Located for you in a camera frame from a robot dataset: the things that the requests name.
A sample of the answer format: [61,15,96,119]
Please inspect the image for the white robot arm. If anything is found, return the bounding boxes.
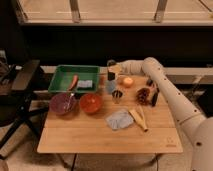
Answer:
[107,57,213,171]

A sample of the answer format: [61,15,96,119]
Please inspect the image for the small metal cup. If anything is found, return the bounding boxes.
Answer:
[112,90,123,104]

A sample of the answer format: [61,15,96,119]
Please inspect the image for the grey sponge in tray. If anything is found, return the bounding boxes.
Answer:
[77,80,93,88]

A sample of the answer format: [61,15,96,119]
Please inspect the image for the orange carrot toy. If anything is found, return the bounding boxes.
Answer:
[68,75,78,91]

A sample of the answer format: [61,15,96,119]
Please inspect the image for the small dark object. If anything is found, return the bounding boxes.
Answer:
[146,79,153,86]

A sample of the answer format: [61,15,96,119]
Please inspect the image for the red bowl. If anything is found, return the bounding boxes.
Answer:
[79,93,102,115]

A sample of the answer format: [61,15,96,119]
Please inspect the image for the green plastic tray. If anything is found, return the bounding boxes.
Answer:
[48,65,100,94]

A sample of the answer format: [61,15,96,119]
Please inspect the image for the pine cone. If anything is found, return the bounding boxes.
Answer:
[136,88,150,105]

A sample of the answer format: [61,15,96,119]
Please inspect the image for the metal spoon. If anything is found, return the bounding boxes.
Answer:
[66,93,74,110]

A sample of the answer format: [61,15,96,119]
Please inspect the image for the grey blue cloth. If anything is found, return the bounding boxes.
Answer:
[106,109,134,130]

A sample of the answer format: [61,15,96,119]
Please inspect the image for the yellow wooden tongs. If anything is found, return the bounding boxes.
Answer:
[130,106,148,132]

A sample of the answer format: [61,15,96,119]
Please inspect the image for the black marker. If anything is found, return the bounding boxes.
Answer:
[151,88,159,107]

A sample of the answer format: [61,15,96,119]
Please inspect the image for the purple bowl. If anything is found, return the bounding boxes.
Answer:
[49,92,77,115]

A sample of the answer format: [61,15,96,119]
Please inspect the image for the black office chair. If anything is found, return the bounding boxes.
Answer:
[0,49,48,150]

